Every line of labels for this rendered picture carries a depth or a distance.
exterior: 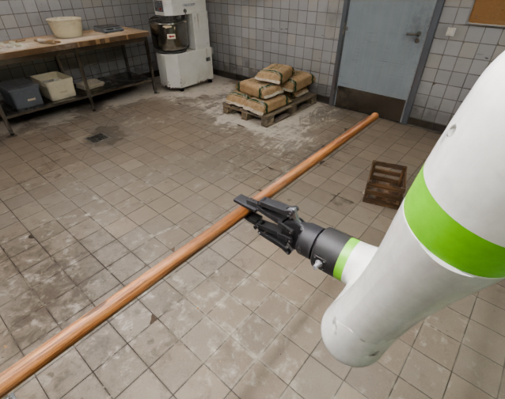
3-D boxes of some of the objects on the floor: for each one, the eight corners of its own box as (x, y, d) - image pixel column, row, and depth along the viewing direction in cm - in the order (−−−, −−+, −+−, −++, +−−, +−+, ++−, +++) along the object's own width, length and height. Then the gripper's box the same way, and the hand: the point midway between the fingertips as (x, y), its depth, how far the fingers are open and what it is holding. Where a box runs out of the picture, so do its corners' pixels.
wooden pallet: (267, 127, 404) (267, 117, 396) (222, 112, 446) (222, 102, 438) (316, 103, 477) (317, 93, 469) (274, 92, 519) (275, 83, 511)
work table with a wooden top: (9, 137, 382) (-31, 58, 328) (-12, 120, 424) (-51, 47, 370) (160, 93, 516) (149, 31, 462) (132, 83, 558) (119, 25, 504)
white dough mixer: (174, 95, 505) (159, -2, 426) (152, 88, 535) (134, -4, 457) (215, 82, 561) (210, -6, 482) (194, 76, 591) (184, -8, 513)
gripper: (314, 226, 61) (225, 183, 73) (306, 280, 70) (229, 234, 83) (332, 207, 65) (246, 170, 78) (323, 260, 75) (247, 220, 87)
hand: (247, 208), depth 78 cm, fingers closed on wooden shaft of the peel, 3 cm apart
